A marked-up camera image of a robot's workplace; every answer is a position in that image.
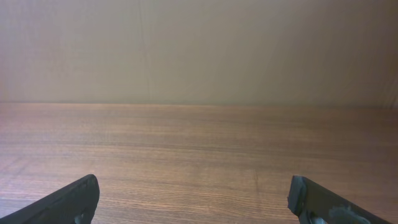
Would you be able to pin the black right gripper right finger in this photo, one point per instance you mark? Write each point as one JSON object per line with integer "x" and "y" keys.
{"x": 313, "y": 203}

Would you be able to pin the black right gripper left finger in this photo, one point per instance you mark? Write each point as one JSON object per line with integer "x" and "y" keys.
{"x": 74, "y": 203}

